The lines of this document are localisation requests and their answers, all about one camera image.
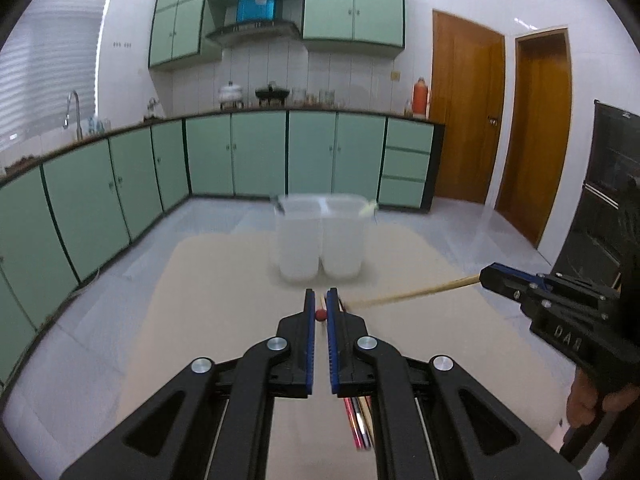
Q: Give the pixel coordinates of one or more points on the brown chopstick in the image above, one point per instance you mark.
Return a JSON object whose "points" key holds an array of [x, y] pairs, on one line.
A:
{"points": [[369, 410]]}

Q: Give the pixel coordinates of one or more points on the steel faucet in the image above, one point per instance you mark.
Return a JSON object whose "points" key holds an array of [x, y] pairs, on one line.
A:
{"points": [[76, 110]]}

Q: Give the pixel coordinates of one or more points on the black cabinet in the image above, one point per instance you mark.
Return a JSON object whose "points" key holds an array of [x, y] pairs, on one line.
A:
{"points": [[600, 185]]}

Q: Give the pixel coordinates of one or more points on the green upper double cabinet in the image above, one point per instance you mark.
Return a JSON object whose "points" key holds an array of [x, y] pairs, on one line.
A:
{"points": [[350, 5]]}

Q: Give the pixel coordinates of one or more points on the wooden door by corner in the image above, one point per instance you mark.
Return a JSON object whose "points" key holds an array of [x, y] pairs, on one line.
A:
{"points": [[537, 135]]}

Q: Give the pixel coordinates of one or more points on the blue hood cover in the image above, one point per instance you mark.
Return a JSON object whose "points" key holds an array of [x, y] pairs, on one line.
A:
{"points": [[256, 6]]}

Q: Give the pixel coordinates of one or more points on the white window blind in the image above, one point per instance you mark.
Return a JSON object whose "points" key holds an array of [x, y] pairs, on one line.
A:
{"points": [[50, 60]]}

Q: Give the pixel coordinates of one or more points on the black wok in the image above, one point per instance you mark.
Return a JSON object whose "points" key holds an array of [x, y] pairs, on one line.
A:
{"points": [[272, 93]]}

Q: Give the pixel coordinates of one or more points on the green upper corner cabinet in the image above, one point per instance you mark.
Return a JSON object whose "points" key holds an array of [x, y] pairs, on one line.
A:
{"points": [[175, 20]]}

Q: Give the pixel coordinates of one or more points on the person's right hand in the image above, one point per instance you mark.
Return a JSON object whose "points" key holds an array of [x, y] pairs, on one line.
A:
{"points": [[582, 402]]}

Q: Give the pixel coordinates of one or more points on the green back base cabinets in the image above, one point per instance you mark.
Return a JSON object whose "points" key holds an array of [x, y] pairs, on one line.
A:
{"points": [[280, 152]]}

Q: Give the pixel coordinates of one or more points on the glass jar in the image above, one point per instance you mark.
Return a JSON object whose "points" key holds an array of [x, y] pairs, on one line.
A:
{"points": [[408, 108]]}

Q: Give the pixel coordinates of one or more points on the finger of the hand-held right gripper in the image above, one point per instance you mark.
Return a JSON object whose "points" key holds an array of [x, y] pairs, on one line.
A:
{"points": [[575, 292], [500, 280]]}

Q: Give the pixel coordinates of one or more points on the glass jars on counter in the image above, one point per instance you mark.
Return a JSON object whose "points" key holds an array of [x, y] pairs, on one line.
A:
{"points": [[312, 98]]}

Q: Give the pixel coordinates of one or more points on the bottles by sink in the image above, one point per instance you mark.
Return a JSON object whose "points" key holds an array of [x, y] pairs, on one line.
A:
{"points": [[97, 124]]}

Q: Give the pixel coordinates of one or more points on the red thermos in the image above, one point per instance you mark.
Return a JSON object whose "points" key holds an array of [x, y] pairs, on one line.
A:
{"points": [[421, 97]]}

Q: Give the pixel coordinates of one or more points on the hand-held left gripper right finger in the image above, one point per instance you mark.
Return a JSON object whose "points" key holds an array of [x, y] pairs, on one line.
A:
{"points": [[333, 345]]}

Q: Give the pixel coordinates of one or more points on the green side base cabinets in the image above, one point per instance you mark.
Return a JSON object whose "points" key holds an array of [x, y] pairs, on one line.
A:
{"points": [[85, 200]]}

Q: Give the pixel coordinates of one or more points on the green drawer unit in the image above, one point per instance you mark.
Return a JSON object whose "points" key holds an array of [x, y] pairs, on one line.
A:
{"points": [[407, 160]]}

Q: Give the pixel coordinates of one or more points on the closed wooden door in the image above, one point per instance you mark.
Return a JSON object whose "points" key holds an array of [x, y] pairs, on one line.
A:
{"points": [[465, 110]]}

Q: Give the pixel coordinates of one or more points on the wooden chopstick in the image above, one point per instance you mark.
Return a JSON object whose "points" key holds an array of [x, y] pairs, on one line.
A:
{"points": [[415, 292]]}

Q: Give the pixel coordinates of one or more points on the range hood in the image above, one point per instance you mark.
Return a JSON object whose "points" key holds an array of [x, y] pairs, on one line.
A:
{"points": [[255, 30]]}

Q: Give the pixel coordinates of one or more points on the white double utensil holder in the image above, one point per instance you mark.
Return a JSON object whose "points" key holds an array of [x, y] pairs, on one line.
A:
{"points": [[320, 240]]}

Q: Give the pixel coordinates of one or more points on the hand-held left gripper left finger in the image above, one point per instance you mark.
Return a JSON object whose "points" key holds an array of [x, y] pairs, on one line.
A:
{"points": [[310, 345]]}

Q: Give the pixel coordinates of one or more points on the white cooking pot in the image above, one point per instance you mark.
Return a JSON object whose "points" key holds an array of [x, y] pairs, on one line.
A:
{"points": [[231, 94]]}

